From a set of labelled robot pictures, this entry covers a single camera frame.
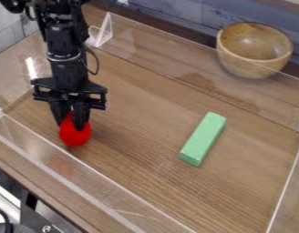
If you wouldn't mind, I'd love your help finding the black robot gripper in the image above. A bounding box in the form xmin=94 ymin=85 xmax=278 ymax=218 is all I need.
xmin=31 ymin=58 xmax=108 ymax=131

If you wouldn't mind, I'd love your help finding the red plush tomato toy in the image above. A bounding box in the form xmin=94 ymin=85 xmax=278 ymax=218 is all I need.
xmin=59 ymin=113 xmax=91 ymax=147

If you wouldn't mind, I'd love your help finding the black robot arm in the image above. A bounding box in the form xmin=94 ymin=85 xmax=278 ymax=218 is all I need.
xmin=0 ymin=0 xmax=108 ymax=130

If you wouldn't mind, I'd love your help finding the green rectangular block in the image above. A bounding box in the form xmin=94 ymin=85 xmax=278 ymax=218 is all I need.
xmin=179 ymin=112 xmax=226 ymax=167

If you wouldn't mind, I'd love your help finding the wooden bowl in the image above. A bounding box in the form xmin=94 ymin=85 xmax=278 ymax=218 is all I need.
xmin=217 ymin=22 xmax=293 ymax=79

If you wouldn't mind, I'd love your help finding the clear acrylic corner bracket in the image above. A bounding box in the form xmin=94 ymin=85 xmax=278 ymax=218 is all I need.
xmin=87 ymin=13 xmax=114 ymax=48

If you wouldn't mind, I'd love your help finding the clear acrylic enclosure wall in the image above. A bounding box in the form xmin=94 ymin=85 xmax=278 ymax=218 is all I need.
xmin=0 ymin=15 xmax=299 ymax=233

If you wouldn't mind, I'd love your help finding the black cable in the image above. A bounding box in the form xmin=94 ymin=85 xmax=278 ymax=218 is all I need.
xmin=0 ymin=207 xmax=15 ymax=233

